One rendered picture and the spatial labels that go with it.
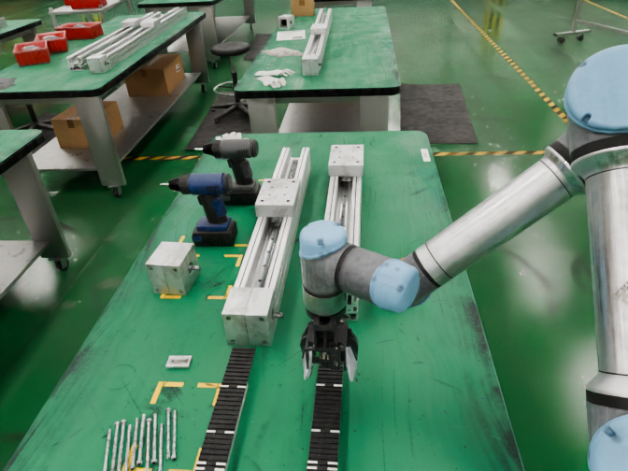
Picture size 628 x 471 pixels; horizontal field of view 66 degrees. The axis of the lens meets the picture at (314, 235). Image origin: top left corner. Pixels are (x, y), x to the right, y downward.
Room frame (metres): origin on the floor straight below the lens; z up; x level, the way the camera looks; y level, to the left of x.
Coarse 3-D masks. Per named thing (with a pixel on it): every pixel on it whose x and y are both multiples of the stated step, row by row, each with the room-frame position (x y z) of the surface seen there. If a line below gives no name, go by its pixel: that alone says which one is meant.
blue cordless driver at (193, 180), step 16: (192, 176) 1.20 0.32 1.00; (208, 176) 1.20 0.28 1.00; (224, 176) 1.19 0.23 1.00; (192, 192) 1.18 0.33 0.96; (208, 192) 1.18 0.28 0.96; (224, 192) 1.19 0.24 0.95; (208, 208) 1.19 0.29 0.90; (224, 208) 1.20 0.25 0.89; (208, 224) 1.19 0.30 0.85; (224, 224) 1.18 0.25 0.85; (208, 240) 1.17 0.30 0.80; (224, 240) 1.17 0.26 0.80
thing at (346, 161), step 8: (336, 152) 1.50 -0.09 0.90; (344, 152) 1.50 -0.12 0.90; (352, 152) 1.49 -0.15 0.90; (360, 152) 1.49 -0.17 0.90; (336, 160) 1.44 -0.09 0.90; (344, 160) 1.44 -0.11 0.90; (352, 160) 1.44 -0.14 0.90; (360, 160) 1.43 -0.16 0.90; (336, 168) 1.41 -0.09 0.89; (344, 168) 1.41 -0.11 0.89; (352, 168) 1.40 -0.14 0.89; (360, 168) 1.40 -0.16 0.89; (336, 176) 1.41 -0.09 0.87; (344, 176) 1.41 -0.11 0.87; (352, 176) 1.40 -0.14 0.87; (360, 176) 1.40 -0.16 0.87
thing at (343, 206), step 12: (336, 180) 1.38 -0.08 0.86; (360, 180) 1.37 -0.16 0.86; (336, 192) 1.31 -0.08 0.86; (348, 192) 1.35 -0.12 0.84; (360, 192) 1.30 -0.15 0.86; (336, 204) 1.28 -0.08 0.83; (348, 204) 1.30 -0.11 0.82; (360, 204) 1.23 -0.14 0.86; (324, 216) 1.17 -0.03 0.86; (336, 216) 1.23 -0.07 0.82; (348, 216) 1.23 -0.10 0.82; (360, 216) 1.18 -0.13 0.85; (348, 228) 1.16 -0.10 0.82; (360, 228) 1.18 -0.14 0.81; (348, 240) 1.10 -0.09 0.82; (360, 240) 1.14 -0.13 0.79; (348, 300) 0.85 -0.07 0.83; (348, 312) 0.84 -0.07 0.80
